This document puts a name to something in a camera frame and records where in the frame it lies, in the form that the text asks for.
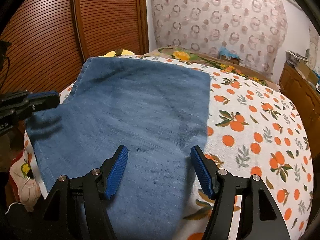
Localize blue denim jeans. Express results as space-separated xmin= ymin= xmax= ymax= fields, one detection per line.
xmin=26 ymin=57 xmax=210 ymax=239

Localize orange print white blanket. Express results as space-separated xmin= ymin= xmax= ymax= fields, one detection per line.
xmin=23 ymin=55 xmax=313 ymax=239

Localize brown louvered wooden wardrobe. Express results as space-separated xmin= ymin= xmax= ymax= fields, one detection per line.
xmin=1 ymin=0 xmax=149 ymax=93

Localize yellow Pikachu plush toy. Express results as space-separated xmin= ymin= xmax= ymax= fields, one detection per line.
xmin=103 ymin=49 xmax=134 ymax=57

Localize long wooden sideboard cabinet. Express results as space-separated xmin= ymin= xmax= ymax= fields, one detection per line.
xmin=278 ymin=63 xmax=320 ymax=143

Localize open cardboard box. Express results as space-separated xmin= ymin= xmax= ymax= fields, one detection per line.
xmin=296 ymin=62 xmax=319 ymax=85

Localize floral brown bed blanket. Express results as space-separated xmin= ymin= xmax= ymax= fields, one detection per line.
xmin=143 ymin=46 xmax=280 ymax=92

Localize stack of newspapers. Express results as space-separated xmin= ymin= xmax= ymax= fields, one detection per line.
xmin=285 ymin=50 xmax=308 ymax=67

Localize beige tied window curtain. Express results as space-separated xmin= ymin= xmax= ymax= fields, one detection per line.
xmin=308 ymin=24 xmax=320 ymax=74

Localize circle pattern sheer curtain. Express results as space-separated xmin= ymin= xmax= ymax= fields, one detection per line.
xmin=152 ymin=0 xmax=287 ymax=78

